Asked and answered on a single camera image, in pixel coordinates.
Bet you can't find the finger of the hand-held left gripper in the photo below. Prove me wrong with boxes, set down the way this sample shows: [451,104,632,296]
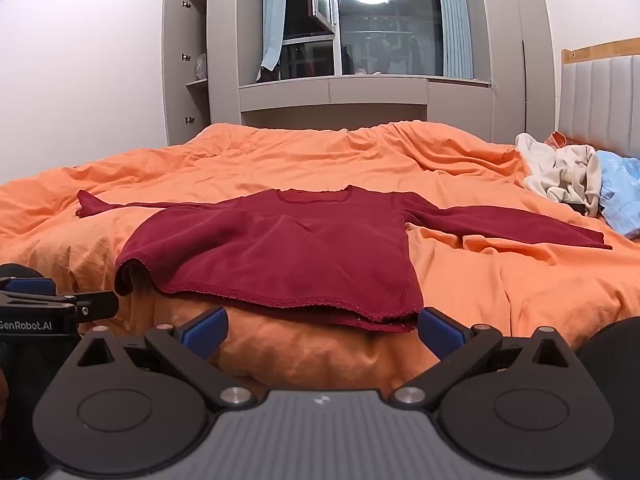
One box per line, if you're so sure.
[0,290,120,322]
[0,262,57,297]

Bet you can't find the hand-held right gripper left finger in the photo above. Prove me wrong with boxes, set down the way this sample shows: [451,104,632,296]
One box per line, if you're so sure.
[74,306,259,410]

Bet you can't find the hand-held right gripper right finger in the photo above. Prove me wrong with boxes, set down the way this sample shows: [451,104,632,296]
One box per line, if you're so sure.
[390,307,577,409]

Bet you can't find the dark red sweater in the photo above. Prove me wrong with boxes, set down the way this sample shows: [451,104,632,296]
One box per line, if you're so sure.
[75,185,614,335]

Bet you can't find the beige clothes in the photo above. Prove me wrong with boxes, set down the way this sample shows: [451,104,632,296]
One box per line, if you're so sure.
[515,132,604,218]

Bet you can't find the orange duvet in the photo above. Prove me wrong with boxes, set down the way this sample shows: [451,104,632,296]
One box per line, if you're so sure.
[0,120,640,402]

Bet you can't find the light blue garment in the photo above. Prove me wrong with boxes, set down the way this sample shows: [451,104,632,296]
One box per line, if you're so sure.
[594,151,640,241]

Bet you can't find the grey wardrobe door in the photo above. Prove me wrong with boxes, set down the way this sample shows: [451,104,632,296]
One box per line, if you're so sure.
[161,0,211,147]

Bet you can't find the grey padded headboard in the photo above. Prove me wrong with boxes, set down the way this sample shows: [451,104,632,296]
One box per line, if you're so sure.
[557,37,640,157]

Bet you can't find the window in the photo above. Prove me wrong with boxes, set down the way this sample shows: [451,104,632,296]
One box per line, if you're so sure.
[279,0,447,82]

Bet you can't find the light blue curtain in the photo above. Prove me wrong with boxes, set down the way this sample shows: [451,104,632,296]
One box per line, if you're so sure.
[259,0,290,72]
[434,0,476,81]

